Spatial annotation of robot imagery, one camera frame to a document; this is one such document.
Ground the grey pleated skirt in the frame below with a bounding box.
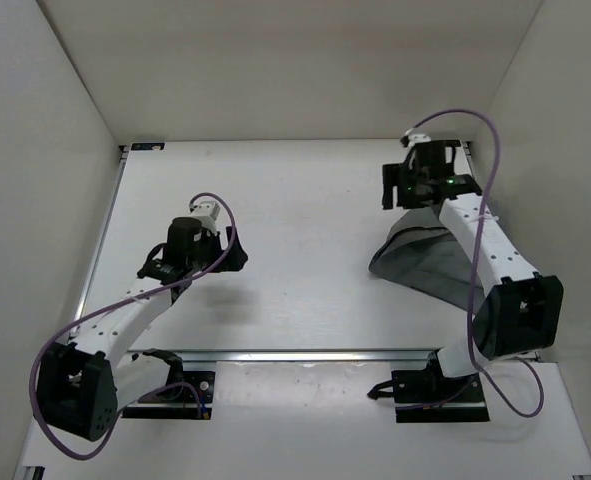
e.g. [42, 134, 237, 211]
[368, 207, 472, 310]

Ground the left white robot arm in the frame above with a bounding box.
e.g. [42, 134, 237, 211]
[30, 216, 248, 441]

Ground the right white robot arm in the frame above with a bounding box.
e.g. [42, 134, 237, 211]
[369, 134, 564, 408]

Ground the left blue corner label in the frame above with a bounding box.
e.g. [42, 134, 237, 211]
[130, 142, 165, 151]

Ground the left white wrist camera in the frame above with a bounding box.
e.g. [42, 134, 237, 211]
[189, 200, 221, 235]

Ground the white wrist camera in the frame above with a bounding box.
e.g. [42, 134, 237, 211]
[189, 200, 221, 235]
[400, 129, 432, 148]

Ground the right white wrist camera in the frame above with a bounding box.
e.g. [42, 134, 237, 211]
[400, 129, 432, 148]

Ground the aluminium front rail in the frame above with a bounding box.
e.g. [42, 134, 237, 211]
[178, 349, 430, 363]

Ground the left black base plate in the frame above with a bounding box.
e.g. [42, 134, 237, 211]
[122, 369, 216, 421]

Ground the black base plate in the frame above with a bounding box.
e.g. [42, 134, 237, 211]
[391, 370, 490, 424]
[122, 369, 216, 421]

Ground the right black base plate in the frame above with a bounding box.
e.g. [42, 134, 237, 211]
[391, 370, 490, 424]

